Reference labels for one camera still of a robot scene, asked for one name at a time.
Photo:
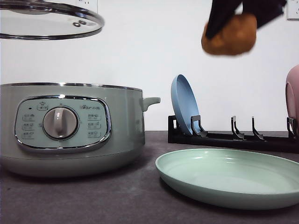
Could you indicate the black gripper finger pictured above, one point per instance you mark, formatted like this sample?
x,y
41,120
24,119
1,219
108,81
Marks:
x,y
263,10
221,10

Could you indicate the black plate rack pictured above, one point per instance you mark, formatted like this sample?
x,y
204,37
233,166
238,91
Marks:
x,y
199,136

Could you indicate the white left wall socket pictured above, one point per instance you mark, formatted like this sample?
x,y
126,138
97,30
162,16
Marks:
x,y
88,4

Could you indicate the blue plate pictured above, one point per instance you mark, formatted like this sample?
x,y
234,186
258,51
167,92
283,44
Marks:
x,y
185,102

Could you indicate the brown potato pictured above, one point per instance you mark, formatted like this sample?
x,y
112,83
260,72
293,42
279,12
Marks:
x,y
238,37

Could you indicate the white right wall socket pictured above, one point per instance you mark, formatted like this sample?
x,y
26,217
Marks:
x,y
291,12

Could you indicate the green plate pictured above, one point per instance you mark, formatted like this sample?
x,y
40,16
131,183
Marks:
x,y
232,179

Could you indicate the white wall socket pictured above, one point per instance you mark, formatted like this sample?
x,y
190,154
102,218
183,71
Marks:
x,y
88,4
291,12

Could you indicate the green electric steamer pot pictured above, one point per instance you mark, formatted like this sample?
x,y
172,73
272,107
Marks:
x,y
71,130

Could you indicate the pink plate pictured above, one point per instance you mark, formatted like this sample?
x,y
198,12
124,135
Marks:
x,y
292,96

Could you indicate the glass steamer lid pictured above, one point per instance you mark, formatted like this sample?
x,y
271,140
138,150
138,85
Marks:
x,y
45,20

